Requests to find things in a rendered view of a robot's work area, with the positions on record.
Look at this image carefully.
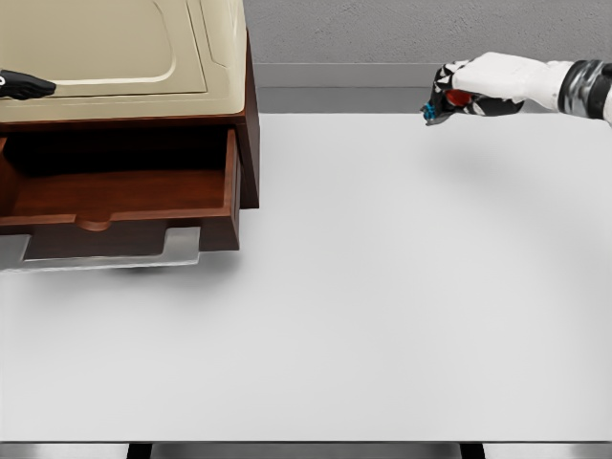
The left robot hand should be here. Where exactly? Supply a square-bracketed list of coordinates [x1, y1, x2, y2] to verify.
[0, 69, 57, 101]

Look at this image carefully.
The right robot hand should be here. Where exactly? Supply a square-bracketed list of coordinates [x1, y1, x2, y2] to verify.
[432, 51, 551, 119]

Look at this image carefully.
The red and blue switch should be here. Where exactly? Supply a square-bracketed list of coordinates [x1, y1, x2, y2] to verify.
[420, 88, 474, 127]

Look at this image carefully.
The brown wooden drawer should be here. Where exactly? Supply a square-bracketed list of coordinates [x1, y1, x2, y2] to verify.
[0, 125, 242, 262]

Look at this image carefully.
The silver drawer handle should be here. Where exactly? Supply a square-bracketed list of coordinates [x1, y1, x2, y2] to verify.
[0, 227, 202, 274]

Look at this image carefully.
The brown cabinet with beige top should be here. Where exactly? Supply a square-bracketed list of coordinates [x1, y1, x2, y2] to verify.
[0, 0, 261, 210]

